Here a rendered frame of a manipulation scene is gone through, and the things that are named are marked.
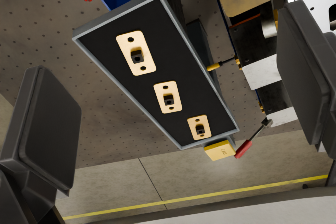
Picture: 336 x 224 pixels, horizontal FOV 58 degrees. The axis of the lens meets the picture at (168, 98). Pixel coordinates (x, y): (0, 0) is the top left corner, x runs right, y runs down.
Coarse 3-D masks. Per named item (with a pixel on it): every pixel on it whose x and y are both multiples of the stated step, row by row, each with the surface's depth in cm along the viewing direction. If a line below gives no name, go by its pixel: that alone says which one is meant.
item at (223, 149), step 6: (216, 144) 70; (222, 144) 69; (228, 144) 69; (204, 150) 71; (210, 150) 70; (216, 150) 71; (222, 150) 71; (228, 150) 71; (234, 150) 73; (210, 156) 73; (216, 156) 73; (222, 156) 73
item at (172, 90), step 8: (160, 88) 52; (168, 88) 52; (176, 88) 52; (160, 96) 53; (168, 96) 53; (176, 96) 54; (160, 104) 55; (168, 104) 54; (176, 104) 55; (168, 112) 57
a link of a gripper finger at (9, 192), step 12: (0, 180) 9; (12, 180) 9; (0, 192) 8; (12, 192) 8; (0, 204) 8; (12, 204) 8; (24, 204) 8; (0, 216) 8; (12, 216) 8; (24, 216) 8; (48, 216) 10; (60, 216) 10
